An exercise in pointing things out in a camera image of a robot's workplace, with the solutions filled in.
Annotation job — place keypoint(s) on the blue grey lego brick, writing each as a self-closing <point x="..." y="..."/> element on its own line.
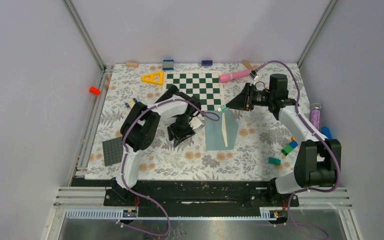
<point x="168" y="65"/>

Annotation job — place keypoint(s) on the grey lego baseplate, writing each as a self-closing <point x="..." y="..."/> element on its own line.
<point x="112" y="151"/>

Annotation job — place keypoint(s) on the orange red small cylinder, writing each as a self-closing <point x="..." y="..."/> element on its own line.
<point x="94" y="90"/>

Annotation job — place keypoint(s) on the wooden toy car blue wheels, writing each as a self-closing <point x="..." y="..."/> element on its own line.
<point x="130" y="102"/>

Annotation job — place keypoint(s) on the yellow triangle toy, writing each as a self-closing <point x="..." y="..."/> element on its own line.
<point x="155" y="78"/>

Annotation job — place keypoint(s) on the purple glitter microphone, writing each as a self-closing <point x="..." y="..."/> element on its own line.
<point x="315" y="114"/>

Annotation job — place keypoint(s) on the purple lego brick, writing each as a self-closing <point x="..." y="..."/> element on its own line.
<point x="206" y="62"/>

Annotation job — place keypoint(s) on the grey-blue envelope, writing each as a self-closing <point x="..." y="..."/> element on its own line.
<point x="214" y="139"/>

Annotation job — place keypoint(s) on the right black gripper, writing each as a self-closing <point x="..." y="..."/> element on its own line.
<point x="242" y="101"/>

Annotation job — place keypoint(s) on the small green white peg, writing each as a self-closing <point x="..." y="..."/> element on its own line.
<point x="222" y="108"/>

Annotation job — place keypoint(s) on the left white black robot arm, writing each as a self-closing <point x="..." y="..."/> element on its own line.
<point x="140" y="127"/>

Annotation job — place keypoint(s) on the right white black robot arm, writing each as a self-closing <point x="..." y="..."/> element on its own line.
<point x="317" y="166"/>

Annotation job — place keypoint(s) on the black silver microphone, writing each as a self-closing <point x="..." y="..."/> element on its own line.
<point x="172" y="90"/>

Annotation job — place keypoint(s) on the wooden cylinder peg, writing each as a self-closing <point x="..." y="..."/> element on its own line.
<point x="131" y="64"/>
<point x="247" y="65"/>

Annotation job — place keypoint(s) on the green white chessboard mat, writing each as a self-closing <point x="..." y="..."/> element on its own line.
<point x="204" y="86"/>

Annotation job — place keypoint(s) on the pink toy microphone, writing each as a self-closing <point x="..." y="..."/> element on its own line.
<point x="227" y="77"/>

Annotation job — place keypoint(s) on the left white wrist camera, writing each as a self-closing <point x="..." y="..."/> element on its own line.
<point x="195" y="123"/>

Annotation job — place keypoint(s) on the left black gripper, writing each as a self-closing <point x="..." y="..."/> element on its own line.
<point x="180" y="136"/>

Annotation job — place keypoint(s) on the left wooden cylinder peg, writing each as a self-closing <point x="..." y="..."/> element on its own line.
<point x="131" y="64"/>

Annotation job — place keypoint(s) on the floral patterned table mat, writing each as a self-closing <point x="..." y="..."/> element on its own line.
<point x="259" y="137"/>

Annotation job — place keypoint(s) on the colourful block toy pile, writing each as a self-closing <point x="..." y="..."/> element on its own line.
<point x="326" y="131"/>

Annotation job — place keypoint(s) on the right wooden cylinder peg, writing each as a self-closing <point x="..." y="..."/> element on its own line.
<point x="247" y="65"/>

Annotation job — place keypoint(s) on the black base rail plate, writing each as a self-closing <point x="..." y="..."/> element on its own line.
<point x="193" y="198"/>

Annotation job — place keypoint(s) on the teal small block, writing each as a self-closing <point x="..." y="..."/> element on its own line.
<point x="274" y="161"/>

